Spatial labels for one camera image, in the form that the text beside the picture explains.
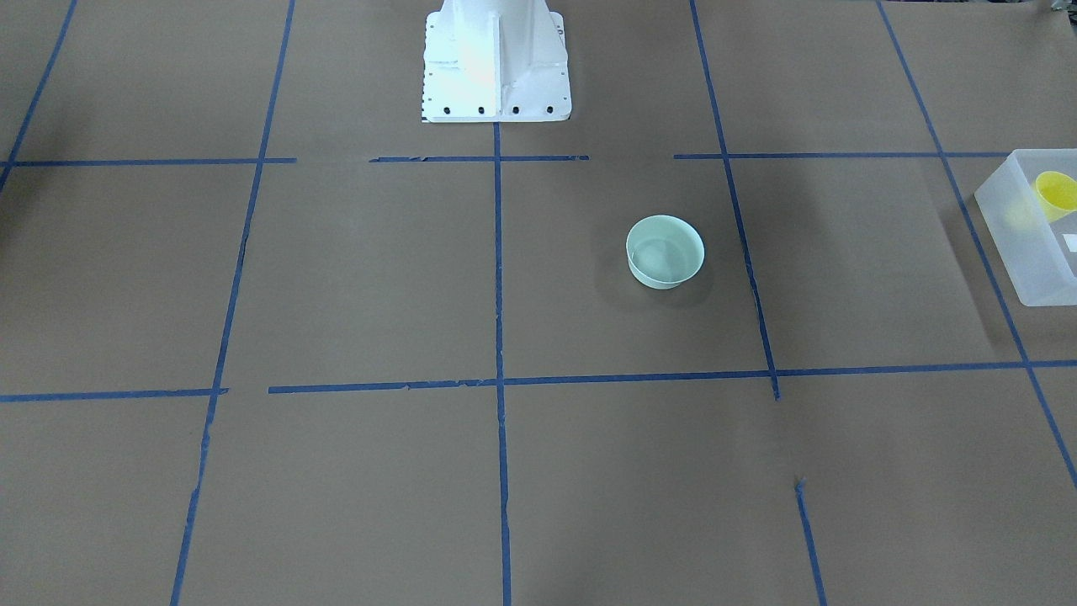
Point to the yellow plastic cup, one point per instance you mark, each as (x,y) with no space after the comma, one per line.
(1048,198)

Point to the clear plastic bin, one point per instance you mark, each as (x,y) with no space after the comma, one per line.
(1039,262)

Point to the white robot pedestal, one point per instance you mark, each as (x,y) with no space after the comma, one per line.
(495,62)

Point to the mint green bowl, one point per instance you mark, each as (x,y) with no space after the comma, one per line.
(663,251)

